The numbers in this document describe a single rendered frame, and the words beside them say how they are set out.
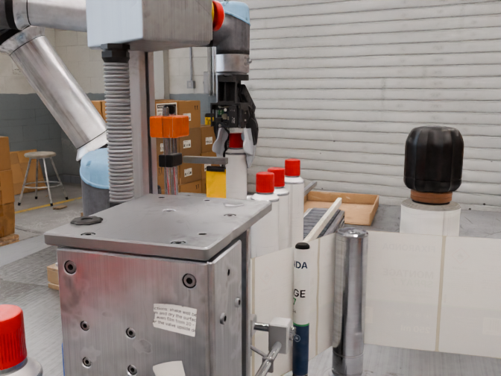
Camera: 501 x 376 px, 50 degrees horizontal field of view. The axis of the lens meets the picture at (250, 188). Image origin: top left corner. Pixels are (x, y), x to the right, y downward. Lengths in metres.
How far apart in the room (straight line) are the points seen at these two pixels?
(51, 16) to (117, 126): 0.45
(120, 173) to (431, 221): 0.44
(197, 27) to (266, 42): 4.96
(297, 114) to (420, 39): 1.35
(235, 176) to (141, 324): 0.93
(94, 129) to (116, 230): 0.88
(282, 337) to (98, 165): 0.64
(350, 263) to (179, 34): 0.33
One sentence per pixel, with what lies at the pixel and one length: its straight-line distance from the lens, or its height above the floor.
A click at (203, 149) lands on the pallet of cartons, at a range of 5.15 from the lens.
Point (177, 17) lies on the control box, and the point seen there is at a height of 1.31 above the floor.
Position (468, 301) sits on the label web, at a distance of 0.69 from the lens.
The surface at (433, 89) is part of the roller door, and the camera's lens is 5.06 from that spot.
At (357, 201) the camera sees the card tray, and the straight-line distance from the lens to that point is 1.95.
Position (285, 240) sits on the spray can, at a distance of 1.03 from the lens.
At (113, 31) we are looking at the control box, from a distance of 0.71.
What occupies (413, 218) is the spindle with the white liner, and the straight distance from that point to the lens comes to 0.82.
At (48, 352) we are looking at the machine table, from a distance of 0.93.
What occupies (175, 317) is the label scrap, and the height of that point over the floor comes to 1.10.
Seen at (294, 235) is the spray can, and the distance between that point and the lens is 1.16.
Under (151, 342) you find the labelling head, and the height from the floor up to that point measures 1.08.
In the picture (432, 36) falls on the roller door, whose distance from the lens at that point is 5.09.
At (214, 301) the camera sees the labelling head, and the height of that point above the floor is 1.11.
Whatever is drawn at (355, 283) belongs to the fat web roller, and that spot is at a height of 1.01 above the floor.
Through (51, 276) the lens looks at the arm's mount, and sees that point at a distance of 1.18.
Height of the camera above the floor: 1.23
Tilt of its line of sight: 10 degrees down
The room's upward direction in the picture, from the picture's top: straight up
